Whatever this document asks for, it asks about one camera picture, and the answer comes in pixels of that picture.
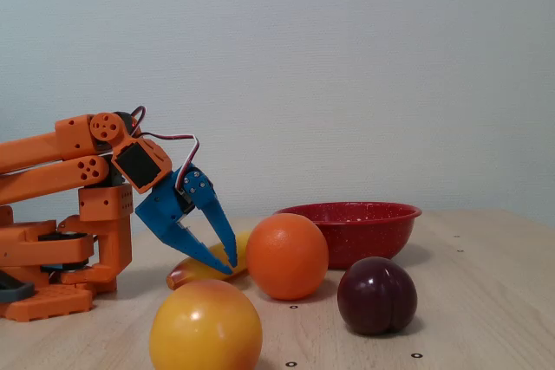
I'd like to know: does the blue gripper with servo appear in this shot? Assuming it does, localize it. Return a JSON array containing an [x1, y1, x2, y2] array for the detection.
[[134, 166, 238, 276]]

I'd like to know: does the orange robot base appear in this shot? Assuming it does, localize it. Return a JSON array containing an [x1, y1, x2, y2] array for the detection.
[[0, 204, 96, 323]]

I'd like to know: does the dark purple toy plum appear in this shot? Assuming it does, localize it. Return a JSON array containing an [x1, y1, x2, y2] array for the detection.
[[336, 256, 419, 336]]

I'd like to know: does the orange toy fruit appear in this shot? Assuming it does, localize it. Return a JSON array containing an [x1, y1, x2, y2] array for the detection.
[[245, 212, 330, 301]]

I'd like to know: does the yellow toy banana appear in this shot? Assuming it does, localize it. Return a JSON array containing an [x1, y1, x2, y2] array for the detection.
[[166, 230, 252, 291]]

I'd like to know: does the yellow toy peach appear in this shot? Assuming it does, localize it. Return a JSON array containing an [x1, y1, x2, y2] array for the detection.
[[149, 278, 264, 370]]

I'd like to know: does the red white black servo cable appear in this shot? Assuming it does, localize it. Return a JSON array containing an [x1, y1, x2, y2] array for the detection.
[[128, 105, 201, 198]]

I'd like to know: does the red speckled bowl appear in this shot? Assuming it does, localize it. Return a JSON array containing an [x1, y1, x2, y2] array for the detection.
[[273, 201, 422, 270]]

